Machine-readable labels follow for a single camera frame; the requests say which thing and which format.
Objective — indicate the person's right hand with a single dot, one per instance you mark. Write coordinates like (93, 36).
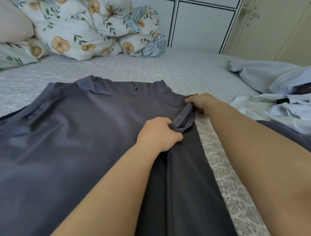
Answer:
(204, 103)

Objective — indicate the person's left hand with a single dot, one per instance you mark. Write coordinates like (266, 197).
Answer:
(158, 135)

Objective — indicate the bed with grey patterned sheet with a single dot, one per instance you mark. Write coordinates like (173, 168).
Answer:
(204, 68)

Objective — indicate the light blue hooded jacket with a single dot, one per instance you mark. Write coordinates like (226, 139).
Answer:
(262, 75)

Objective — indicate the white printed t-shirt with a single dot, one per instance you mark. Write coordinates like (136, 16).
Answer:
(291, 114)

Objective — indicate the dark purple patterned garment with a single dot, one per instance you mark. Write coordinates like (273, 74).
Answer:
(303, 89)

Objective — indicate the person's left forearm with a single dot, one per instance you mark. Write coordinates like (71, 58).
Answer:
(111, 199)

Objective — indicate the person's right forearm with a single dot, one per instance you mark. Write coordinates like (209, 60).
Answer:
(262, 155)

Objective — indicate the floral bunched quilt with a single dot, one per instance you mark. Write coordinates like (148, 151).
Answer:
(153, 43)

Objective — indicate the white wardrobe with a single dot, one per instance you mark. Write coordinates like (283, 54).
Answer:
(199, 24)

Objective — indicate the white door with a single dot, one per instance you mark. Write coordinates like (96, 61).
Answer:
(277, 29)

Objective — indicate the floral pillow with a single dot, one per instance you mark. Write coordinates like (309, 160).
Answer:
(22, 53)

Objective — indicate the pink plush pillow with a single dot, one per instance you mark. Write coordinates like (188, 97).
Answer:
(14, 19)

